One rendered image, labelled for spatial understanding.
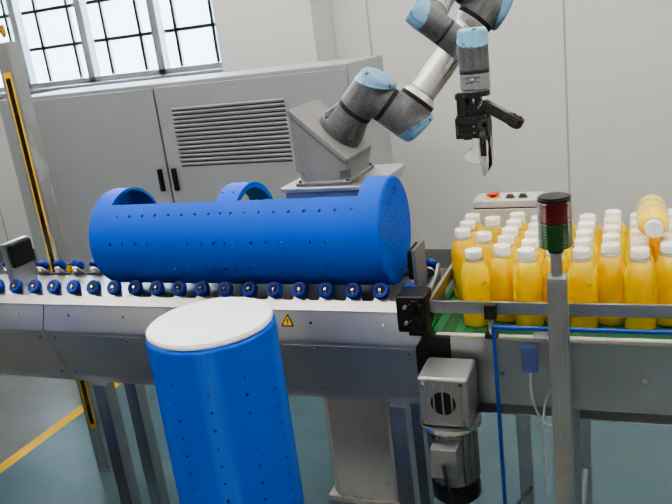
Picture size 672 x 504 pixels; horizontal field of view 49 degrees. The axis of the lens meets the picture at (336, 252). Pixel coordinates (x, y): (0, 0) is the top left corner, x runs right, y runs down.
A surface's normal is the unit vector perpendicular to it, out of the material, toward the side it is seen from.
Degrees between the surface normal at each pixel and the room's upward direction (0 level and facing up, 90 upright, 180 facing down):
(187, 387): 90
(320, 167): 90
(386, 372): 109
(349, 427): 90
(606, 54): 90
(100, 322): 70
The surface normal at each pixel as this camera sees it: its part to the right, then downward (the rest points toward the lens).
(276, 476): 0.73, 0.11
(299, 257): -0.32, 0.49
